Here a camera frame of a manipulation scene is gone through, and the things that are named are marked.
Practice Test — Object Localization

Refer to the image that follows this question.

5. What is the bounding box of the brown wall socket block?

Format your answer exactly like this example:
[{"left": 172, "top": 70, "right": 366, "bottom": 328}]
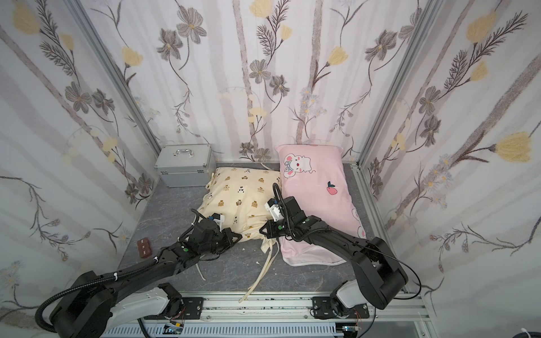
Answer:
[{"left": 136, "top": 237, "right": 152, "bottom": 259}]

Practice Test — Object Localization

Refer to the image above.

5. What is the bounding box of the white ribbed vent strip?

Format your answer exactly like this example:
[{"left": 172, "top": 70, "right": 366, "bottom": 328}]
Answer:
[{"left": 101, "top": 323, "right": 343, "bottom": 338}]

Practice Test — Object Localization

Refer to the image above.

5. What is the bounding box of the pink cartoon print pillow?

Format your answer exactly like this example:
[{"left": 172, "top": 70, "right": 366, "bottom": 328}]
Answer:
[{"left": 276, "top": 144, "right": 367, "bottom": 239}]

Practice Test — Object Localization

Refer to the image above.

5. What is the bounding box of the cream bear print pillow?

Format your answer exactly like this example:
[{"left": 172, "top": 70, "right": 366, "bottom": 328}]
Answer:
[{"left": 198, "top": 167, "right": 280, "bottom": 252}]

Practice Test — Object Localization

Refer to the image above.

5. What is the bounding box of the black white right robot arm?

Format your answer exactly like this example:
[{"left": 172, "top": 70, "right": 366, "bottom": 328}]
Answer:
[{"left": 259, "top": 197, "right": 409, "bottom": 319}]

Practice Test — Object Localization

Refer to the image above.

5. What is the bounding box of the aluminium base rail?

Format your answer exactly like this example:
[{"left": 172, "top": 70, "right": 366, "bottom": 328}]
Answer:
[{"left": 105, "top": 292, "right": 438, "bottom": 337}]

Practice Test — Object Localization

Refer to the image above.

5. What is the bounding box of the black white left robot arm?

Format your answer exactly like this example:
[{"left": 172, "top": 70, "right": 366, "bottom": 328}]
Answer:
[{"left": 35, "top": 215, "right": 242, "bottom": 337}]

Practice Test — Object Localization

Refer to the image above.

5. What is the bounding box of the silver aluminium case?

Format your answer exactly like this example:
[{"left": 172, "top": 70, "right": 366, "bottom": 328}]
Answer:
[{"left": 154, "top": 144, "right": 216, "bottom": 187}]

